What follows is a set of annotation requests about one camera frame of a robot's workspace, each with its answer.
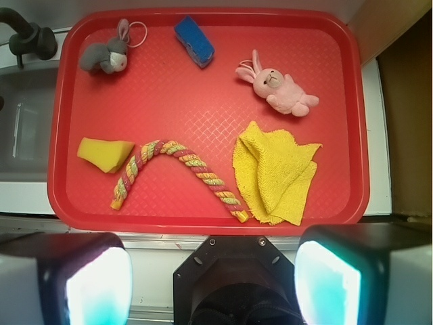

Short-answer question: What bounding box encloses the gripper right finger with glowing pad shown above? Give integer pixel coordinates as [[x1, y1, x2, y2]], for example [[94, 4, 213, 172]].
[[294, 223, 432, 324]]

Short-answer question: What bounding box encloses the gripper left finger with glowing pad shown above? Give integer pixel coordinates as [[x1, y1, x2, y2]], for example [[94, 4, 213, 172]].
[[1, 232, 133, 324]]

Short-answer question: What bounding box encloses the yellow sponge wedge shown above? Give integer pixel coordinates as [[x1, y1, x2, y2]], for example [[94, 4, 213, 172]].
[[76, 137, 135, 173]]

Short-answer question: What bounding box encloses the yellow knitted cloth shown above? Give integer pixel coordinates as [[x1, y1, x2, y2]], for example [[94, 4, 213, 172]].
[[232, 121, 322, 226]]

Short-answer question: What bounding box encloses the steel sink basin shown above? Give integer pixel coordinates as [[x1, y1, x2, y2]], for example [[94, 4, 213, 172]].
[[1, 67, 58, 182]]

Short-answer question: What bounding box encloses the pink plush bunny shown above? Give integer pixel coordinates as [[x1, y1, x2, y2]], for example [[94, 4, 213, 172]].
[[235, 49, 319, 117]]

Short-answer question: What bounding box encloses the red plastic tray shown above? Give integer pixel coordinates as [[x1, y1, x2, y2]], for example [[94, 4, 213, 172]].
[[47, 8, 369, 236]]

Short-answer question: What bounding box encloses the gray plush bunny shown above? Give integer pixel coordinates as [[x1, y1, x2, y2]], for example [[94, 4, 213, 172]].
[[79, 19, 129, 74]]

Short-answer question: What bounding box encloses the black faucet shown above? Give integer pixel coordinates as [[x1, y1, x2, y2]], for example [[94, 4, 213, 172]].
[[1, 7, 58, 69]]

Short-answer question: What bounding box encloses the blue sponge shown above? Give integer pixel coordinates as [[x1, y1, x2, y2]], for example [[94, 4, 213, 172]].
[[174, 16, 215, 68]]

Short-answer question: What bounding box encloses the multicolour twisted rope toy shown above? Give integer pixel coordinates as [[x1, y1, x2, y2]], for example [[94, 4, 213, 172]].
[[110, 139, 249, 223]]

